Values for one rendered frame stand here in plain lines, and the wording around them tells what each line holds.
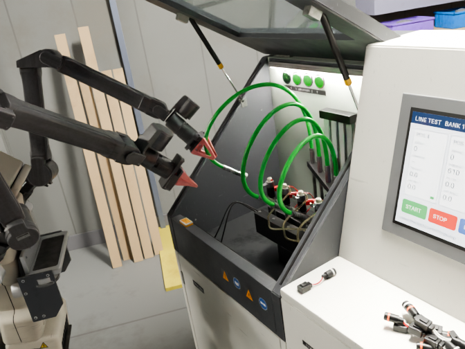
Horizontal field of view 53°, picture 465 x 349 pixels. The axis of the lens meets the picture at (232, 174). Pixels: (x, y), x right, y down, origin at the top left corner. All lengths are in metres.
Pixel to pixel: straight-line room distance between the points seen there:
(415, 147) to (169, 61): 2.48
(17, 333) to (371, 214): 1.12
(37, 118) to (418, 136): 0.87
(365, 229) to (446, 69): 0.46
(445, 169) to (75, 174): 2.90
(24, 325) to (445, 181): 1.26
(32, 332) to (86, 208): 2.17
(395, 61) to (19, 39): 2.68
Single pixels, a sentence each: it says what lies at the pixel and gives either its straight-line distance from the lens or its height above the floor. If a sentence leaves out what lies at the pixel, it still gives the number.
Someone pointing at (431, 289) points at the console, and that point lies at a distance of 1.22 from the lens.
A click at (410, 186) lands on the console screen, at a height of 1.24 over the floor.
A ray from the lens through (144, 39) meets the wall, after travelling 3.39.
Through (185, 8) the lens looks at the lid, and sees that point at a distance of 1.67.
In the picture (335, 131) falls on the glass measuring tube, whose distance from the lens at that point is 1.66.
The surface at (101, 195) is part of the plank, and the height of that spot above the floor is 0.53.
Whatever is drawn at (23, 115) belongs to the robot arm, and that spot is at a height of 1.55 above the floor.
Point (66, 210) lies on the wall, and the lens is 3.73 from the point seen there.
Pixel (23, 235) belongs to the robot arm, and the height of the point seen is 1.23.
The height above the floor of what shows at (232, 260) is 0.95.
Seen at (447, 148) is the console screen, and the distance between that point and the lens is 1.13.
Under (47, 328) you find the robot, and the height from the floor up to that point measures 0.80.
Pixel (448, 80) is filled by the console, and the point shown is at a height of 1.48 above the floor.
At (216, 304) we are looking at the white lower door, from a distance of 1.74.
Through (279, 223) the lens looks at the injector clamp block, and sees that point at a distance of 1.57.
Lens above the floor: 1.75
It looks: 23 degrees down
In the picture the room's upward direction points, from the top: 9 degrees counter-clockwise
